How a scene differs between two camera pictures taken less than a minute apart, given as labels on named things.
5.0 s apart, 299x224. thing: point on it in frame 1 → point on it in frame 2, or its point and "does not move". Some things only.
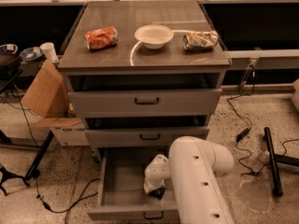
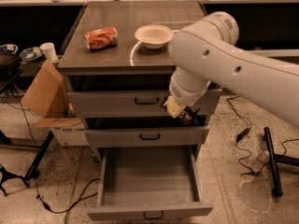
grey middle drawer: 150,136 does not move
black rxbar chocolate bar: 158,192 → 188,115
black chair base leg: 274,160 does not move
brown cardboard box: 46,95 does not move
